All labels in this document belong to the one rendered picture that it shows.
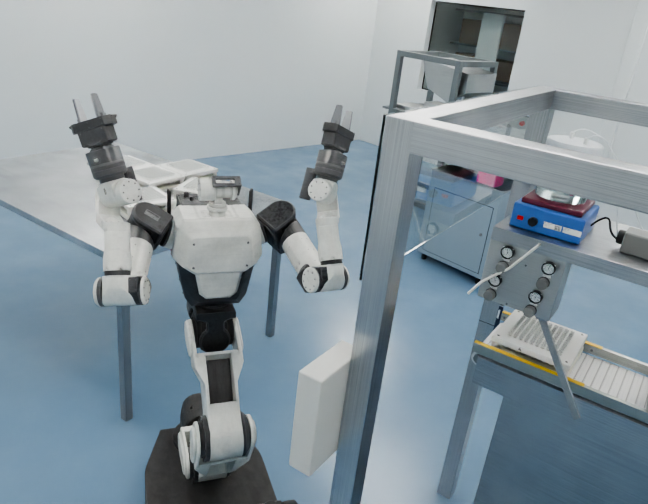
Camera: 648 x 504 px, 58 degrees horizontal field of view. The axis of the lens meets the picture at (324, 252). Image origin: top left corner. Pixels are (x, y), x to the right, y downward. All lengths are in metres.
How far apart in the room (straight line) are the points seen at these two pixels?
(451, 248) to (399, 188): 3.54
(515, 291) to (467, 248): 2.77
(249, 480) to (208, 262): 0.96
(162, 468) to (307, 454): 1.18
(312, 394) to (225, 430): 0.70
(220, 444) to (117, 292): 0.61
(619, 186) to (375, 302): 0.51
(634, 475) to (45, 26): 5.53
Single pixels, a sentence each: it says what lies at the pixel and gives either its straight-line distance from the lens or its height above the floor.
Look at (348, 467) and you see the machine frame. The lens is 1.49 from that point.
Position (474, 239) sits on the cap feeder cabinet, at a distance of 4.52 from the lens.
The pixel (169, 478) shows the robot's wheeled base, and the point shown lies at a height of 0.17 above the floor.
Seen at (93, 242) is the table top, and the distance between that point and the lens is 2.64.
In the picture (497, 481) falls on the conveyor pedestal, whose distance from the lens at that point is 2.26.
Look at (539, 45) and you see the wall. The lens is 7.25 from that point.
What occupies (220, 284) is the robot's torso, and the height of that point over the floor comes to 1.03.
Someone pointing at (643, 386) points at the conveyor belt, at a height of 0.89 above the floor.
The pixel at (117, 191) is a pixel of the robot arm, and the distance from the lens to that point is 1.60.
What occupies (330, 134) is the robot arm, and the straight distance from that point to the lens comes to 1.76.
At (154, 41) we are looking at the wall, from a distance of 6.55.
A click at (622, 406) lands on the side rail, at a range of 1.92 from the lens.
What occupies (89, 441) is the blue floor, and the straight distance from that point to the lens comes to 2.89.
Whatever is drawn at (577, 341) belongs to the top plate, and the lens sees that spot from 2.08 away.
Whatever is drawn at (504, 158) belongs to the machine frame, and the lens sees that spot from 1.04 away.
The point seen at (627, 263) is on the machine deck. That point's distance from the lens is 1.74.
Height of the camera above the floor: 1.89
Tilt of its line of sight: 23 degrees down
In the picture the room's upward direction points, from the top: 7 degrees clockwise
